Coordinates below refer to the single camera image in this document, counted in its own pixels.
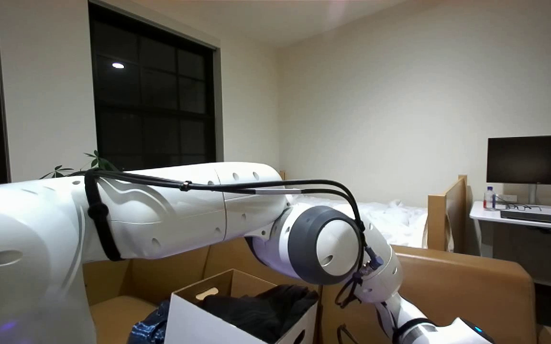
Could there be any white cardboard storage box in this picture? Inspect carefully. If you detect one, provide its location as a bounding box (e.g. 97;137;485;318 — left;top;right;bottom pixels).
162;267;321;344

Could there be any black cloth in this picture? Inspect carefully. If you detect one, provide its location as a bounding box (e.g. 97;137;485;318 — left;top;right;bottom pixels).
197;284;321;344

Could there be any large dark window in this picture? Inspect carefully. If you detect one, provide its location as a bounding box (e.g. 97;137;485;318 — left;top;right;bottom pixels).
87;0;221;173

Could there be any green potted plant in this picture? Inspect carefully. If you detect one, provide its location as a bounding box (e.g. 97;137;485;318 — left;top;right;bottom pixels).
38;150;118;182

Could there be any blue cloth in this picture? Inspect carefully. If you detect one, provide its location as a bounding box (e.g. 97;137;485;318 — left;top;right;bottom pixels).
126;299;174;344

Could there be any clear water bottle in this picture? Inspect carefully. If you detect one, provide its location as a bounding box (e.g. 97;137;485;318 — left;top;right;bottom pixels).
482;184;499;213

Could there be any tan leather sofa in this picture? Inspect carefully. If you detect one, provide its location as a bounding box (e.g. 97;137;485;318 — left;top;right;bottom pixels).
80;238;551;344

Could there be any white desk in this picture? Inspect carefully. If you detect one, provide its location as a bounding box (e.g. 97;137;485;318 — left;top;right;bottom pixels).
468;200;551;295

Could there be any black computer monitor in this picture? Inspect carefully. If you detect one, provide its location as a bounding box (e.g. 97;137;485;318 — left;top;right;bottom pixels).
484;133;551;207

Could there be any black keyboard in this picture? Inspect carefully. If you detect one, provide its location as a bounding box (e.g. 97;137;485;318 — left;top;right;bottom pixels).
499;209;551;228

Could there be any black cable strap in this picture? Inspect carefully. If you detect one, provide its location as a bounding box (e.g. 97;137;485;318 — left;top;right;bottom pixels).
82;171;126;265

